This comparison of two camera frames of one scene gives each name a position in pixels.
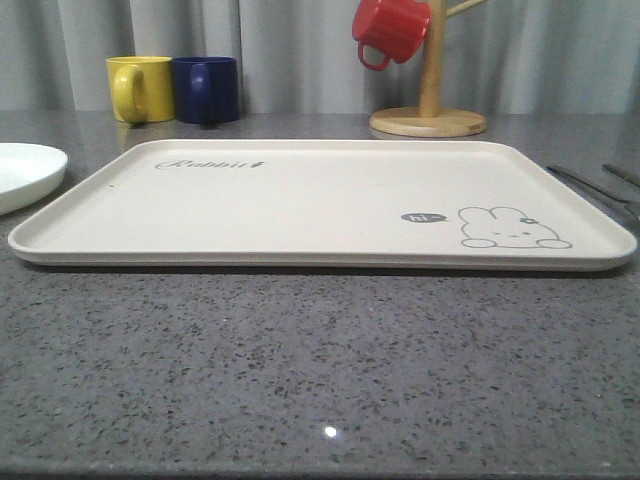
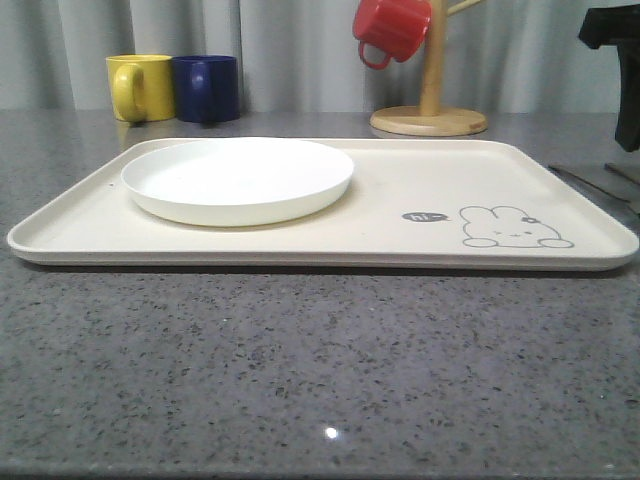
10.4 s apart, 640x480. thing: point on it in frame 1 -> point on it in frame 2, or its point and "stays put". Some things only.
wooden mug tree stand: x=429 y=121 stays put
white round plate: x=29 y=175 -> x=235 y=181
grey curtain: x=303 y=57 stays put
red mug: x=397 y=29 stays put
